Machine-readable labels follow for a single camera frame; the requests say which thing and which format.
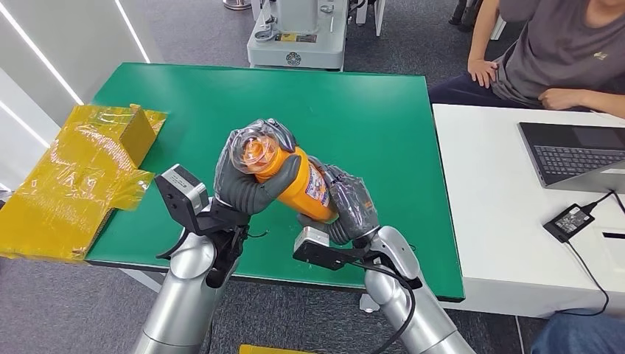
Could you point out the white furniture panel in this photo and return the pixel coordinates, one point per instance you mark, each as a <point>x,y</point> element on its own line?
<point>378,17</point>

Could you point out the white chair leg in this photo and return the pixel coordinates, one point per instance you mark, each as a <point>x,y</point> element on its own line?
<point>499,28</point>

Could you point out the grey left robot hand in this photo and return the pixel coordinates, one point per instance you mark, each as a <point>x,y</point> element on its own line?
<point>234,188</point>

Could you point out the person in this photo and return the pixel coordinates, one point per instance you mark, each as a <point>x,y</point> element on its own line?
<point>552,53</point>
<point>581,334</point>

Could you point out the white light strip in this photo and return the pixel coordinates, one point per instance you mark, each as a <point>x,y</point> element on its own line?
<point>133,32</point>
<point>24,124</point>
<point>41,53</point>

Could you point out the orange plastic bottle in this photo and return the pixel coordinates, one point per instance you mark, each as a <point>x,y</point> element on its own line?
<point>298,185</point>

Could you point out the black power adapter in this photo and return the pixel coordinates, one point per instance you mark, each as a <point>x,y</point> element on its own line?
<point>569,222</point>

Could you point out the grey round stand base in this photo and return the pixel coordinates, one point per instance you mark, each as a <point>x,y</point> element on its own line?
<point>238,5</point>

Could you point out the thin black flat bar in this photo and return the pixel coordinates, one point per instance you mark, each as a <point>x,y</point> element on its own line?
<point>613,235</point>

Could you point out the white grey machine stand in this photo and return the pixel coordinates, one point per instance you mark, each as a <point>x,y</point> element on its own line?
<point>298,46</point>

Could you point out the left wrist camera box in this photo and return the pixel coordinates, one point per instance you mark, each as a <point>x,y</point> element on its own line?
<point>183,195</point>

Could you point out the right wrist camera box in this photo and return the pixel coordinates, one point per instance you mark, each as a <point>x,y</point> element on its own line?
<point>317,249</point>

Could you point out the yellow taped cardboard box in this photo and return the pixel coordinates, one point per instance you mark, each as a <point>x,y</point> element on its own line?
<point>73,185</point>

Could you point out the yellow cardboard piece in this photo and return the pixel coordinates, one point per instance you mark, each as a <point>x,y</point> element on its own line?
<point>268,350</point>

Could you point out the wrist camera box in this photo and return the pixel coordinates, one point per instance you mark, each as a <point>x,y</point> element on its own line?
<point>183,195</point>
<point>317,249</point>

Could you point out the dark grey laptop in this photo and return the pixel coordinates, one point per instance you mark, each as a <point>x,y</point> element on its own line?
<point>571,156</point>

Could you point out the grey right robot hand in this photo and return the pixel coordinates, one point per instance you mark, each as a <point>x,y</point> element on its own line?
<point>354,205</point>

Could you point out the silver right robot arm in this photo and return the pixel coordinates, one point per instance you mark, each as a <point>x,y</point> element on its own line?
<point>420,312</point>

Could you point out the grey table foot bracket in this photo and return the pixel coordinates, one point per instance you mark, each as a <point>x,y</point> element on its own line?
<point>368,304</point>

